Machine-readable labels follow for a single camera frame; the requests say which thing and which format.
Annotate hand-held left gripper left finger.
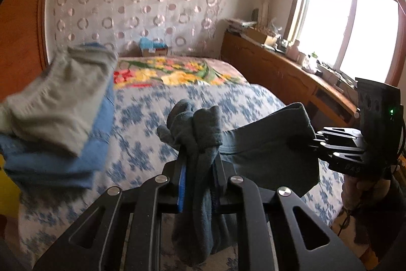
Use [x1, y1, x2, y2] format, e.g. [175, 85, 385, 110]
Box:
[33, 157, 188, 271]

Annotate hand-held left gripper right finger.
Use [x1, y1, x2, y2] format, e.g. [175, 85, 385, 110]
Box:
[214, 158, 365, 271]

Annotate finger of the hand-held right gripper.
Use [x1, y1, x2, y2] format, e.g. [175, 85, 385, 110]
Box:
[316, 127, 363, 142]
[312, 140, 366, 164]

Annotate dark grey cloth garment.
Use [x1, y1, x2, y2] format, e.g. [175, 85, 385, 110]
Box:
[157, 100, 319, 268]

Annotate person's right forearm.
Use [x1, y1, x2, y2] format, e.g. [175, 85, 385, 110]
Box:
[349, 176, 406, 248]

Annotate folded grey-green pants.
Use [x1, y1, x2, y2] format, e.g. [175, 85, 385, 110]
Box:
[0, 44, 119, 155]

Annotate person's right hand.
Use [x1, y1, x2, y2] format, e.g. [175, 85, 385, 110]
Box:
[343, 176, 392, 211]

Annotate blue floral bed sheet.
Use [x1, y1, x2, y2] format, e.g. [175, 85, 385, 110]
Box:
[19, 82, 346, 271]

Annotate window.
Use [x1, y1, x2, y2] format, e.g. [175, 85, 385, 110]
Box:
[284, 0, 406, 87]

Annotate wooden cabinet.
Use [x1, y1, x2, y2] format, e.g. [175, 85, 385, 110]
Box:
[220, 30, 360, 129]

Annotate pink floral bedspread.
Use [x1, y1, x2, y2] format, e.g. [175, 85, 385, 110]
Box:
[112, 56, 248, 90]

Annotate folded blue jeans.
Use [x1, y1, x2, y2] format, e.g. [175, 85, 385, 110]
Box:
[0, 42, 116, 189]

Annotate open cardboard box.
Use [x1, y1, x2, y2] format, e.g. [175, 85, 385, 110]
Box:
[241, 26, 268, 44]

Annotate small cardboard box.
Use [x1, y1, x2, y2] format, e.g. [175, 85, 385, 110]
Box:
[141, 45, 168, 57]

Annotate small box with blue cloth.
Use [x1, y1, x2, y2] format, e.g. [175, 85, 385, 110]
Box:
[140, 38, 167, 51]

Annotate stack of papers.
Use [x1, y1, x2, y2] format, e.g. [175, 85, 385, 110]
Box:
[225, 17, 257, 33]

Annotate yellow object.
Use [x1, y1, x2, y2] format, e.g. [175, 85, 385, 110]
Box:
[0, 155, 21, 217]

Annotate wooden wardrobe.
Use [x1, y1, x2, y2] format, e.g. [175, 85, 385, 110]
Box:
[0, 0, 59, 100]

